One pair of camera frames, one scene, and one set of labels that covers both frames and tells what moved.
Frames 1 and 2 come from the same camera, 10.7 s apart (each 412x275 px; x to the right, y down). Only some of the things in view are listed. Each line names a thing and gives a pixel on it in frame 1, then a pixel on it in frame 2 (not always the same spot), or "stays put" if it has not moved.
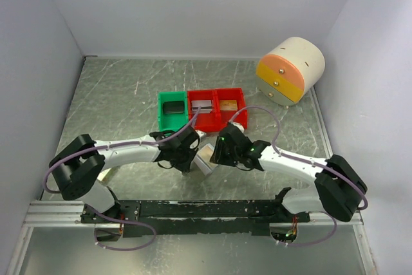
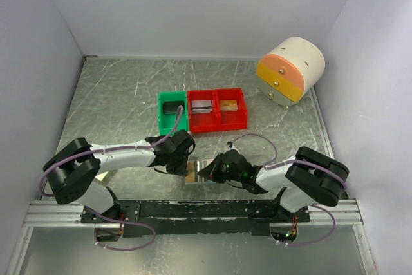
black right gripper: [218, 156] to [212, 170]
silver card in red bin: [206, 106] stays put
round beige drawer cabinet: [290, 69] stays put
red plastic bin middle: [204, 122] stays put
